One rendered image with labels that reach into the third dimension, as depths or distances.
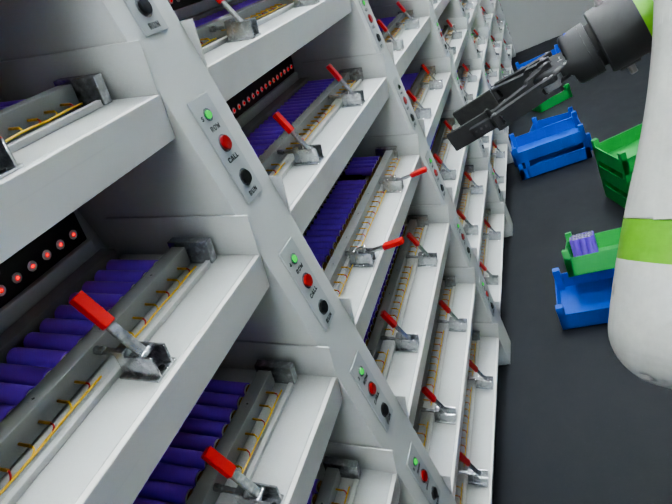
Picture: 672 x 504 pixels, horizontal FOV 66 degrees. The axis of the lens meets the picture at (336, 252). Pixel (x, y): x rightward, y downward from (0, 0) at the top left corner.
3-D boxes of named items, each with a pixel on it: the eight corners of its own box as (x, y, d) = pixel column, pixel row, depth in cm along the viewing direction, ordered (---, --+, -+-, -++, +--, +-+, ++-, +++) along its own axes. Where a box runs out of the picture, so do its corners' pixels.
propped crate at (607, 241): (570, 255, 177) (564, 233, 176) (637, 240, 167) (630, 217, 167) (568, 277, 150) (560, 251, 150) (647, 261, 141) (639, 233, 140)
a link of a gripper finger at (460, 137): (497, 125, 77) (497, 127, 77) (457, 149, 81) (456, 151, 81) (487, 109, 77) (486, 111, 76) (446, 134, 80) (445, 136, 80)
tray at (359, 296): (421, 171, 123) (418, 133, 118) (360, 350, 75) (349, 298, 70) (341, 175, 130) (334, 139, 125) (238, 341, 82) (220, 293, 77)
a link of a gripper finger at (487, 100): (489, 90, 84) (489, 89, 84) (452, 114, 87) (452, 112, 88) (499, 105, 85) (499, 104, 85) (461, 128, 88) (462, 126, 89)
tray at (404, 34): (431, 30, 171) (427, -17, 163) (397, 84, 123) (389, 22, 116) (371, 38, 177) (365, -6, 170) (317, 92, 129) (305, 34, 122)
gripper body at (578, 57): (612, 76, 70) (546, 113, 75) (603, 59, 77) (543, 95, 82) (586, 28, 68) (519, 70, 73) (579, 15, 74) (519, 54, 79)
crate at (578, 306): (666, 267, 152) (661, 244, 148) (684, 311, 136) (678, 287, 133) (558, 288, 166) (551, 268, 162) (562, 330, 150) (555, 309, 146)
